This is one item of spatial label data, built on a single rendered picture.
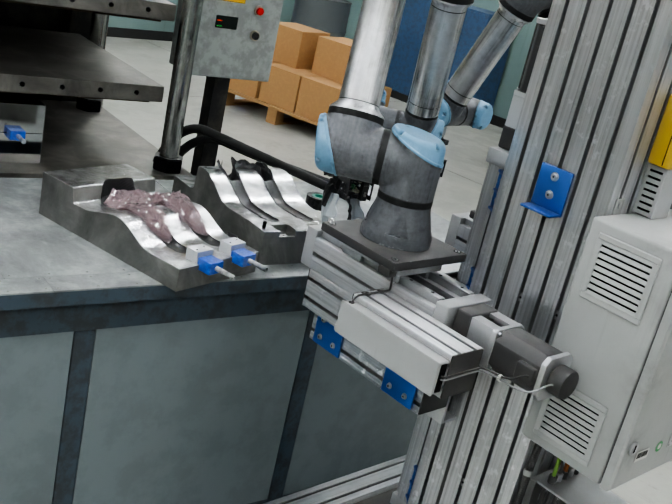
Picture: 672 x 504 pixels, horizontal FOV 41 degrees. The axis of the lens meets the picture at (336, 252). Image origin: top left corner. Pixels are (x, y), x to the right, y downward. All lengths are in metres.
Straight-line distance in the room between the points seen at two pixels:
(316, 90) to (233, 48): 4.11
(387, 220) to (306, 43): 5.74
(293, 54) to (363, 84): 5.68
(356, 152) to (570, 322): 0.53
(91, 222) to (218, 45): 1.00
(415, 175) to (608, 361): 0.51
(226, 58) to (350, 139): 1.28
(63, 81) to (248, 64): 0.65
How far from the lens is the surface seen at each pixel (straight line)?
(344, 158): 1.81
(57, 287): 1.97
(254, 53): 3.08
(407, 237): 1.84
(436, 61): 1.98
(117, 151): 3.04
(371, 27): 1.87
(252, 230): 2.26
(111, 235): 2.16
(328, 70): 7.36
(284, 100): 7.33
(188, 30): 2.81
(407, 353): 1.66
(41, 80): 2.75
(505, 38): 2.30
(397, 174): 1.81
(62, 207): 2.29
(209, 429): 2.41
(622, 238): 1.69
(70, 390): 2.16
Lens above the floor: 1.63
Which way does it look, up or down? 20 degrees down
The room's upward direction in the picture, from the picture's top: 13 degrees clockwise
